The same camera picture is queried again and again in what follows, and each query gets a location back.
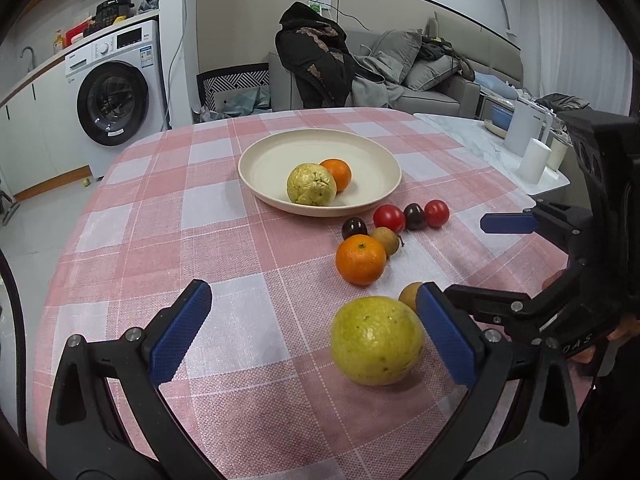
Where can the pink checkered tablecloth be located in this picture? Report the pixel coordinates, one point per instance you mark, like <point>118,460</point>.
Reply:
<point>258,391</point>

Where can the red cherry tomato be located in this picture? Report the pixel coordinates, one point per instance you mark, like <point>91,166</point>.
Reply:
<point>436,213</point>
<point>391,217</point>

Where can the small orange in plate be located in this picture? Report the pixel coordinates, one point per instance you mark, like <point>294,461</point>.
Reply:
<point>341,172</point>

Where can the person's right hand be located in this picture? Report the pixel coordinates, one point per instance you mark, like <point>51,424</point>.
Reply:
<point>629,326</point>

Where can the cream round plate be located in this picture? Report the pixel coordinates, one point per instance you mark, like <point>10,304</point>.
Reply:
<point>265,166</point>

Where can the brown longan with stem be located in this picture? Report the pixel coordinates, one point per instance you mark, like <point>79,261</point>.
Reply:
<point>390,241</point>

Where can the dark cherry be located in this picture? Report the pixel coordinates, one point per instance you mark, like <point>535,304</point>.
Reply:
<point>415,217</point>
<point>354,226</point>

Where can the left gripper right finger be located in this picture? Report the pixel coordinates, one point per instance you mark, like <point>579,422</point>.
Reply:
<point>539,438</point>

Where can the black jacket on sofa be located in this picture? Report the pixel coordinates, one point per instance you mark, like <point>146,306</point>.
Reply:
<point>314,50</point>

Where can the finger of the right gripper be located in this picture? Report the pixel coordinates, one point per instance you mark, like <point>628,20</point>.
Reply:
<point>515,222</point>
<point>521,316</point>

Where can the grey blanket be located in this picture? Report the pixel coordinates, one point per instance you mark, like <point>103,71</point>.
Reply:
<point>377,81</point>

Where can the white marble side table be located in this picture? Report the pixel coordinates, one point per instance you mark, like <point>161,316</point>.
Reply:
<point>473,135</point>

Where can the grey sofa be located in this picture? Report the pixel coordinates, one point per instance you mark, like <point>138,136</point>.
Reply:
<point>486,52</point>

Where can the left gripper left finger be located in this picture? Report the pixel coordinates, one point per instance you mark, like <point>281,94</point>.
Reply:
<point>107,418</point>

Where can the grey pillow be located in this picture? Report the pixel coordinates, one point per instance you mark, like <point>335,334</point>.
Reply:
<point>402,45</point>

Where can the black patterned chair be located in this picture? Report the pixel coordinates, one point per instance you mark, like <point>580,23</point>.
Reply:
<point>215,85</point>

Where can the smooth yellow-green guava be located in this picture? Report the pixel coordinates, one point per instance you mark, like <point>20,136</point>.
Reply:
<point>376,341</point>

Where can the wrinkled yellow guava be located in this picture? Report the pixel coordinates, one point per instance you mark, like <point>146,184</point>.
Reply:
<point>311,184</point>

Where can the white washing machine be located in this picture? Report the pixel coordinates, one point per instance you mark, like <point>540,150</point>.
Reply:
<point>118,87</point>

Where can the large orange mandarin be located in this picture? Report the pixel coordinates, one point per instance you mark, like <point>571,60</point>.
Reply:
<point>360,260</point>

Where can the black appliance on washer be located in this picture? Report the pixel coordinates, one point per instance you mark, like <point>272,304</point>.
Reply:
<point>109,11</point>

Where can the white kettle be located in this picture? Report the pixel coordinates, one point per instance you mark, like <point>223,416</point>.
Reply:
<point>529,121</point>

